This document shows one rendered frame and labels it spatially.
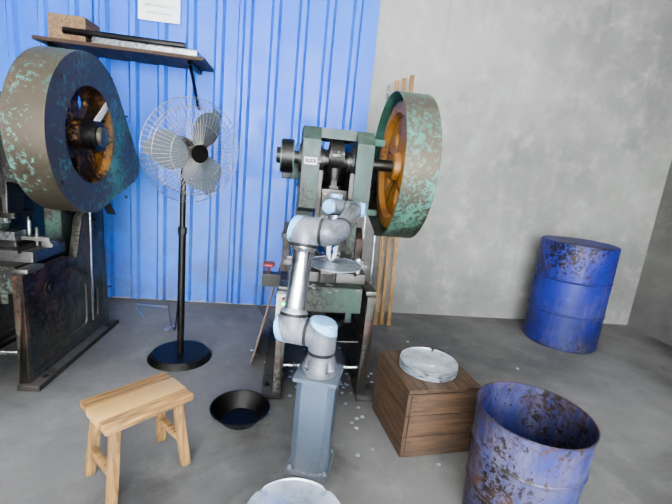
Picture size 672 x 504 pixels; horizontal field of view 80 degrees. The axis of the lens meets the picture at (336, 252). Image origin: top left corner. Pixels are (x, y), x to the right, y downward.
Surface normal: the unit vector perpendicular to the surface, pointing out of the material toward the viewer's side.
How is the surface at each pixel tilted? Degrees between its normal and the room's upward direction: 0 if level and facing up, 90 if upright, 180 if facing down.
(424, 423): 90
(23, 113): 83
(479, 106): 90
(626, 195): 90
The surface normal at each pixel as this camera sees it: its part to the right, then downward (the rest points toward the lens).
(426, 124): 0.15, -0.32
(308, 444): -0.18, 0.19
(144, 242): 0.11, 0.22
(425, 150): 0.13, -0.01
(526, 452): -0.50, 0.17
